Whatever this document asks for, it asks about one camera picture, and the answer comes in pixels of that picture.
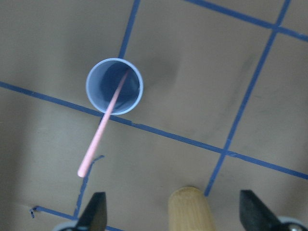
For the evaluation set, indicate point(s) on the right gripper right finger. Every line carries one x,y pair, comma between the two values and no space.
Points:
255,215

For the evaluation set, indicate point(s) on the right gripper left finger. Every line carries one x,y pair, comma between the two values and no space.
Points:
94,217

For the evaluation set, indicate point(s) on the pink chopstick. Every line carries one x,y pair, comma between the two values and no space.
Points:
86,162

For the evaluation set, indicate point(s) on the light blue plastic cup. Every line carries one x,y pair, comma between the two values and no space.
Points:
103,80

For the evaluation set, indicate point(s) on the bamboo wooden cup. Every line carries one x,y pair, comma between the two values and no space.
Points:
188,210

